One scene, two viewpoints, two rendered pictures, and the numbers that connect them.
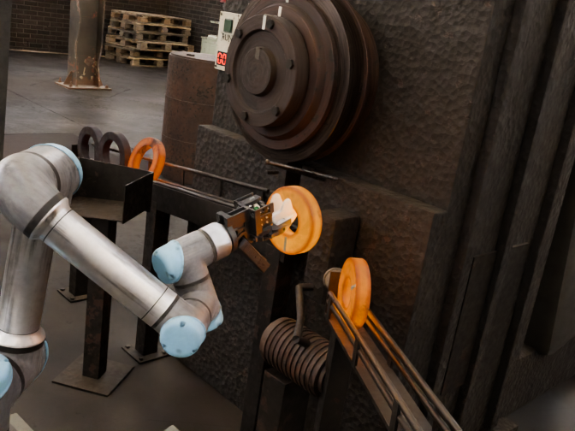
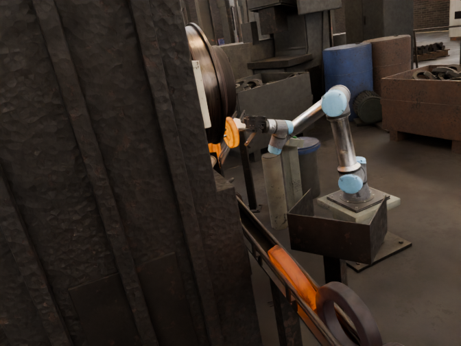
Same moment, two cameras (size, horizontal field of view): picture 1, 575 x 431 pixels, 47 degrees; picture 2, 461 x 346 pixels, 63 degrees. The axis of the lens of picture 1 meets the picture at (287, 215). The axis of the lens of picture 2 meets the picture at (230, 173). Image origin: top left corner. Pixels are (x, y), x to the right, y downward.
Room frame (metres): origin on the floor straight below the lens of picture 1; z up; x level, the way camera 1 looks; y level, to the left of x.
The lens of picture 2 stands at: (3.10, 0.81, 1.30)
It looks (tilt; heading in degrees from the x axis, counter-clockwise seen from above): 20 degrees down; 207
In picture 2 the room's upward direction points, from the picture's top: 10 degrees counter-clockwise
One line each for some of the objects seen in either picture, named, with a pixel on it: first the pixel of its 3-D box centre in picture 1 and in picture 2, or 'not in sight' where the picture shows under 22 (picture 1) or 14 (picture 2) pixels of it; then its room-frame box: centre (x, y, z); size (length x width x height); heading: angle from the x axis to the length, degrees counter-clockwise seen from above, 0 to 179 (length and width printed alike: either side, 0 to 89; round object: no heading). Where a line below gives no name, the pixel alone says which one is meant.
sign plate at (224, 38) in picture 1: (244, 45); (189, 91); (2.10, 0.21, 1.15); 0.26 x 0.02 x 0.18; 45
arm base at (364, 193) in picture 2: not in sight; (356, 187); (1.08, 0.54, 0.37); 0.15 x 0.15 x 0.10
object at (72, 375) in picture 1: (94, 276); (343, 294); (1.97, 0.59, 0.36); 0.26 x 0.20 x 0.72; 80
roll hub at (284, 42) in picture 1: (263, 72); (217, 82); (1.72, 0.12, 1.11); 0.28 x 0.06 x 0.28; 45
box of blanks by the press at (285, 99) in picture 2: not in sight; (254, 112); (-0.85, -0.78, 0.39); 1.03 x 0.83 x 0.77; 150
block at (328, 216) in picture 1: (331, 255); not in sight; (1.63, -0.13, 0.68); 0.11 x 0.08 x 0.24; 135
